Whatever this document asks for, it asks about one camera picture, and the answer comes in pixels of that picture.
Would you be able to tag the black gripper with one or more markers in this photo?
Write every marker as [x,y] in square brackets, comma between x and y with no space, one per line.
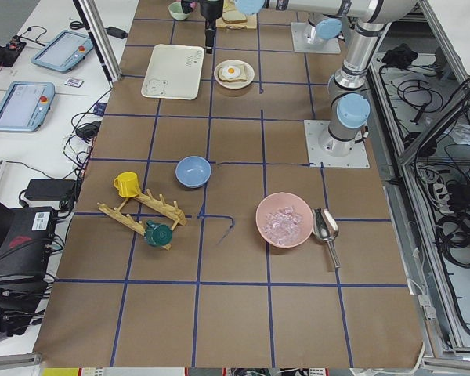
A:
[210,9]

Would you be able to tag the bread slice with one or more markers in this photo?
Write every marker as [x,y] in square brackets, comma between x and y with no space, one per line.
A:
[233,17]
[243,76]

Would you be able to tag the white round plate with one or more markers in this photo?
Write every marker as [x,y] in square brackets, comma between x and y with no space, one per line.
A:
[236,85]

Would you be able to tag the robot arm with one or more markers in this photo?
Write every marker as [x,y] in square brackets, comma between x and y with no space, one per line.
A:
[350,110]
[322,27]

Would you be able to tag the bread slice under egg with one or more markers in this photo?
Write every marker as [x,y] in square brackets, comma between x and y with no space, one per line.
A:
[243,76]

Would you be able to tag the green bowl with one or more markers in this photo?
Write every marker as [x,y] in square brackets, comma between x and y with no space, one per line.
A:
[176,11]

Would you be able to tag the wooden cutting board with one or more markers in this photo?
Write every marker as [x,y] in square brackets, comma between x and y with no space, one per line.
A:
[251,22]

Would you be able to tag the fried egg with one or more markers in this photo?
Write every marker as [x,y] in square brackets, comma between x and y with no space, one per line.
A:
[229,73]

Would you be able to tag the white rectangular tray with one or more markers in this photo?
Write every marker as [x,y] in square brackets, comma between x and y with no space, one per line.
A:
[174,72]

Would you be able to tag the far teach pendant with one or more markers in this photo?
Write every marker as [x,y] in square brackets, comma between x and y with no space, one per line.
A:
[64,52]

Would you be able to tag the teach pendant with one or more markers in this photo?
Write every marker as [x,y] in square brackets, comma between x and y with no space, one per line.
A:
[64,52]
[25,106]

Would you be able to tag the blue bowl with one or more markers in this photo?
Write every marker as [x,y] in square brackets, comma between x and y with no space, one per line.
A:
[193,171]

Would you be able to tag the yellow mug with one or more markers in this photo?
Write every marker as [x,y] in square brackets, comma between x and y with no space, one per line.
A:
[127,184]

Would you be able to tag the near teach pendant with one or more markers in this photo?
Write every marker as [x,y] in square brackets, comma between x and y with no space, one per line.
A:
[25,106]

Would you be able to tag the pink bowl with ice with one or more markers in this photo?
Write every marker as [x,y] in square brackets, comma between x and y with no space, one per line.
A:
[284,220]

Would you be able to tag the green mug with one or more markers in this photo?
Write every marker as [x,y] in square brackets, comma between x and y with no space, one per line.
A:
[157,234]

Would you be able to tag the black power adapter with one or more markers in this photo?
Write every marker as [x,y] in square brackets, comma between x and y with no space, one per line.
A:
[49,189]

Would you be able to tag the metal scoop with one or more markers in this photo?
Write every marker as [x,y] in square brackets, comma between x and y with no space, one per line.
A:
[325,230]

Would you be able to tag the black computer box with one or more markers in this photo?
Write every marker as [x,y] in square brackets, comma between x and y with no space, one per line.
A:
[26,235]

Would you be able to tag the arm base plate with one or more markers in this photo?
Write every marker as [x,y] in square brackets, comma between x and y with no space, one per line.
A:
[325,151]
[301,45]

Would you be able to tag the aluminium frame post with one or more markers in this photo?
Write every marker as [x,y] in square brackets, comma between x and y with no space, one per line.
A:
[90,17]

